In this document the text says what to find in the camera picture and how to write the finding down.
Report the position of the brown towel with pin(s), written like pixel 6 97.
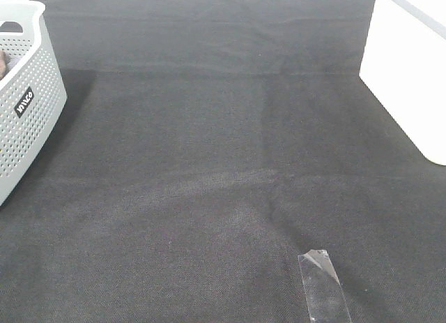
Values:
pixel 4 61

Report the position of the black table cloth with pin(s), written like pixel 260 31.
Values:
pixel 204 146

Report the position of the clear tape strip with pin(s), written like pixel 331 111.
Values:
pixel 323 292

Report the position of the grey perforated laundry basket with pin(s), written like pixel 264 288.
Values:
pixel 32 92

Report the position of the white basket with grey rim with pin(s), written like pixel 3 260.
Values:
pixel 403 65

